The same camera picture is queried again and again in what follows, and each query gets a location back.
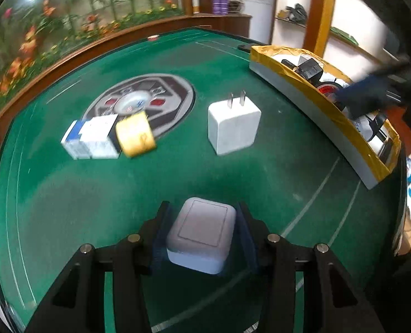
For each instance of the yellow tape roll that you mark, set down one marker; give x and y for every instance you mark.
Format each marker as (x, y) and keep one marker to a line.
(135, 135)

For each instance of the round mahjong table control panel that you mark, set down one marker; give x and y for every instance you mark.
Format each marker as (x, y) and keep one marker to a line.
(166, 99)

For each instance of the purple bottle pair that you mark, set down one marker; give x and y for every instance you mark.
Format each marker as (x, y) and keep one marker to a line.
(220, 7)

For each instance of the white plug charger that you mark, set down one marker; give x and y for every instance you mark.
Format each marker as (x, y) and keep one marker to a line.
(233, 124)

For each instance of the artificial flower wall display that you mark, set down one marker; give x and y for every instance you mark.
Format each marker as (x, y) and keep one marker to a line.
(36, 34)

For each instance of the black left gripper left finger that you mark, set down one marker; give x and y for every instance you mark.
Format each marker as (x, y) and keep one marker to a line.
(75, 300)

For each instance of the white tray with yellow rim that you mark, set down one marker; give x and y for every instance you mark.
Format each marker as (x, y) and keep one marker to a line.
(372, 166)

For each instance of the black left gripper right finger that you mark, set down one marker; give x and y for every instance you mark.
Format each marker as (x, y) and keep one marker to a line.
(332, 303)

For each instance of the blue and white small box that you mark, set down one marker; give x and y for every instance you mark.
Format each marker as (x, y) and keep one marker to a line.
(93, 138)

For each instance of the black tape roll red core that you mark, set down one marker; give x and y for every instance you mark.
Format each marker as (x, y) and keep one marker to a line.
(328, 87)

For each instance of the white rounded box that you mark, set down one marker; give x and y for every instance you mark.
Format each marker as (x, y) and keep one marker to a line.
(201, 236)

